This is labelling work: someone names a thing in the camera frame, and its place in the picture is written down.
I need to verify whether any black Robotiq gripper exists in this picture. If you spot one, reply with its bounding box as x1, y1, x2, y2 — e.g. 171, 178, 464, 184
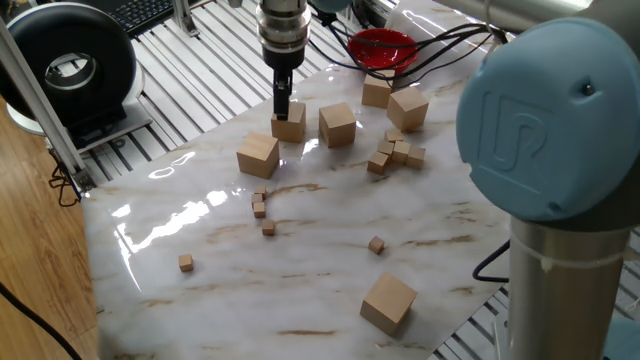
261, 43, 307, 122

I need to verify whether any large wooden cube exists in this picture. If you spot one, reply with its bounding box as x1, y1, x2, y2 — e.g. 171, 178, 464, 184
361, 68, 396, 110
386, 85, 431, 133
236, 130, 281, 181
359, 271, 419, 337
318, 102, 358, 149
270, 101, 307, 144

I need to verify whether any red bowl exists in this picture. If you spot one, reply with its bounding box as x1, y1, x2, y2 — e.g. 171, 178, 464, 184
347, 28, 420, 77

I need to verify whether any black keyboard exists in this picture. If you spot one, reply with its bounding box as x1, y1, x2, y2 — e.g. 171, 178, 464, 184
74, 0, 204, 39

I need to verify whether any marble pattern board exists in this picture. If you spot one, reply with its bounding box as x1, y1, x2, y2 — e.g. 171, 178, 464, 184
81, 0, 516, 360

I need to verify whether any aluminium frame profile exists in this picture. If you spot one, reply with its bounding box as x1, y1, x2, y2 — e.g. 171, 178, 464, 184
172, 0, 201, 39
0, 17, 97, 194

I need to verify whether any thick black gripper cable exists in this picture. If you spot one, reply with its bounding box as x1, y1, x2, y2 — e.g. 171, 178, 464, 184
307, 19, 509, 91

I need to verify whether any tangled black cable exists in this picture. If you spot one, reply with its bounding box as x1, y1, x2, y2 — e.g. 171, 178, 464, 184
47, 149, 81, 209

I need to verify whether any black ring-shaped device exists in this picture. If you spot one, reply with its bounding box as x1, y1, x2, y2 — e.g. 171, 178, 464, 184
0, 1, 154, 154

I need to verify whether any black base cable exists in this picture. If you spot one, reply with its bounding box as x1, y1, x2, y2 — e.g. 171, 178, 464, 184
472, 238, 512, 284

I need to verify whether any black floor cable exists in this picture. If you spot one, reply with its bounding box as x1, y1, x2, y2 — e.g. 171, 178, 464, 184
0, 282, 84, 360

